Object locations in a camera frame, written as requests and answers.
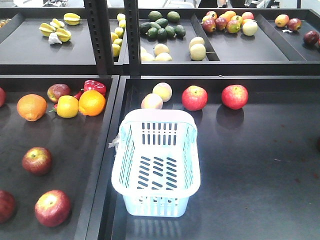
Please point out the light blue plastic basket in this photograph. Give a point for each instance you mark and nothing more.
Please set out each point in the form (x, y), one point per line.
(156, 167)

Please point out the peach front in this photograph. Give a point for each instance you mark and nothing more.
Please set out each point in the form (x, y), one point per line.
(152, 101)

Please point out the peach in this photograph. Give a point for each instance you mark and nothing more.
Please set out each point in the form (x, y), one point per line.
(152, 101)
(163, 90)

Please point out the peach back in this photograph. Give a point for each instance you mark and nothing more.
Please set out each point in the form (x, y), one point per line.
(163, 90)

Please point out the bright red apple left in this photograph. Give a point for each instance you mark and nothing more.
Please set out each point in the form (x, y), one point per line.
(194, 98)

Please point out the bright red apple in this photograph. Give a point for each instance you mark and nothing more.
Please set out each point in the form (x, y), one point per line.
(194, 98)
(235, 96)

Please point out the white plastic tag strip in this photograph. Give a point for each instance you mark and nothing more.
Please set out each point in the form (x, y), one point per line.
(114, 144)

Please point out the orange fruit right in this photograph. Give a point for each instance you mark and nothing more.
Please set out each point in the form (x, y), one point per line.
(91, 103)

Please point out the orange fruit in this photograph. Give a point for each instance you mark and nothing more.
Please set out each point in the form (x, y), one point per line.
(31, 107)
(91, 103)

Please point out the bright red apple right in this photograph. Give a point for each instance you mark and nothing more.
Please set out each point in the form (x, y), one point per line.
(235, 96)

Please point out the red bell pepper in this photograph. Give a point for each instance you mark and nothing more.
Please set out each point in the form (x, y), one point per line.
(94, 85)

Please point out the yellow apple fruit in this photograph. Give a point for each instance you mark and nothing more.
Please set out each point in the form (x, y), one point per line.
(67, 106)

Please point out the red chili pepper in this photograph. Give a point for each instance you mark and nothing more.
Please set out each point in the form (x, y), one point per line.
(77, 96)

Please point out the red apple behind oranges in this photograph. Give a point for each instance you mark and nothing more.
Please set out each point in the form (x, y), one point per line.
(58, 90)

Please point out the orange fruit left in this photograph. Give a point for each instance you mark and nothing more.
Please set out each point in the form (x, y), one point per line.
(31, 107)

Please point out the dark red apple middle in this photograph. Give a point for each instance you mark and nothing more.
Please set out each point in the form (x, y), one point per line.
(38, 161)

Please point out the dark red apple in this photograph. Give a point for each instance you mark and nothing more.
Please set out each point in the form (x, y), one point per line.
(52, 208)
(38, 161)

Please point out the white garlic bulb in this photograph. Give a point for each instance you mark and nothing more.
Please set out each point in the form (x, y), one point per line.
(53, 39)

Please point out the dark red apple front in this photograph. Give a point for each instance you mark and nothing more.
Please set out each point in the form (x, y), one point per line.
(52, 208)

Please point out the dark red apple edge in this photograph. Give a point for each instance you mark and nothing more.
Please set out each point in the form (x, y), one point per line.
(7, 206)

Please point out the black shelf post right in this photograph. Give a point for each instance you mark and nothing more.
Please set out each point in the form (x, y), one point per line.
(133, 36)

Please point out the black shelf post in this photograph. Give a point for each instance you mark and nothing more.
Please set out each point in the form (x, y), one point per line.
(94, 19)
(133, 36)

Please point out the black shelf post left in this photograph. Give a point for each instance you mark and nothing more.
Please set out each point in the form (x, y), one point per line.
(94, 19)

